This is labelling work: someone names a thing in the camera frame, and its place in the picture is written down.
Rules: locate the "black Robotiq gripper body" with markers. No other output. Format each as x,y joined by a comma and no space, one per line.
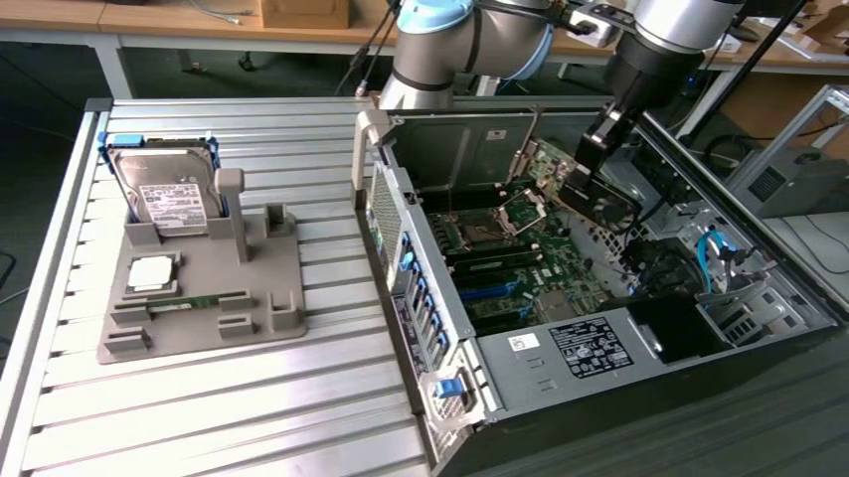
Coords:
653,74

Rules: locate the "green GPU with black cooler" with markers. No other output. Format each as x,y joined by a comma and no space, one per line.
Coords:
613,208

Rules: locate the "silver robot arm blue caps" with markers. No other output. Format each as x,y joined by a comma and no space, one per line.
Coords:
459,45

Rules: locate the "black stand pole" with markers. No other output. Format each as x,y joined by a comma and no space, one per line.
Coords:
743,69

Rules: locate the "black monitor stand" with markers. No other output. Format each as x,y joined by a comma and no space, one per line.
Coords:
748,32

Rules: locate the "metal socket cover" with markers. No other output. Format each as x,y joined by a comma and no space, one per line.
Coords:
528,213

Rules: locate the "green Dell motherboard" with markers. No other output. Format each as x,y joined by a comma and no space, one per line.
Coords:
571,263

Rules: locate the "CPU socket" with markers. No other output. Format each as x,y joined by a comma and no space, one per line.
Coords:
479,231

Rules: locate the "grey computer box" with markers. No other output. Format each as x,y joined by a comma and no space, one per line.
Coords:
810,184

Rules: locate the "silver chipset heatsink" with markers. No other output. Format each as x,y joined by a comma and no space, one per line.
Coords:
559,307

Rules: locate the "blue expansion slot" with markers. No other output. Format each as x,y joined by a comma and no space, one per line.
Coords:
488,293

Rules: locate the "black fan shroud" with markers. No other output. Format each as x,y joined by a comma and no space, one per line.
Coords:
677,328

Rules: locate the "metal disk bay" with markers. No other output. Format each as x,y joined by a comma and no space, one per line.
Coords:
750,318

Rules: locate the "grey power supply with label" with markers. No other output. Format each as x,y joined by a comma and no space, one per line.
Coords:
531,367

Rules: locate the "brown cardboard box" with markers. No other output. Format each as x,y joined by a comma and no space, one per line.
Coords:
305,12

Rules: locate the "blue release latch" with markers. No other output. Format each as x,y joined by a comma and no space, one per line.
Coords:
448,388

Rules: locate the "open black PC case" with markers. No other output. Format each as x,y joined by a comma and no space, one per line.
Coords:
664,422

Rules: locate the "silver hard disk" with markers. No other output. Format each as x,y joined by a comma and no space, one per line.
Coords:
166,194

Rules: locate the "green RAM stick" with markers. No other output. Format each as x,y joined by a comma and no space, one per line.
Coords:
186,302

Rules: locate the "grey parts rack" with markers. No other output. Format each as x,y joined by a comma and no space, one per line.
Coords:
200,328

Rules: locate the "blue disk caddy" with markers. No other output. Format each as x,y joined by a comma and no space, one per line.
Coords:
123,140

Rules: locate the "silver CPU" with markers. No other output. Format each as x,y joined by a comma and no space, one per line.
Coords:
151,273

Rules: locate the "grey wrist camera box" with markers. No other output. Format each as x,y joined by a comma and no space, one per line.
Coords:
597,25

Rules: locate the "wooden desk white frame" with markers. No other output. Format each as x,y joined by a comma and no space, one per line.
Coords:
133,25
796,57

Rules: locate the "aluminium profile frame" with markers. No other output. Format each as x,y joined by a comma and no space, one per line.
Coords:
819,107

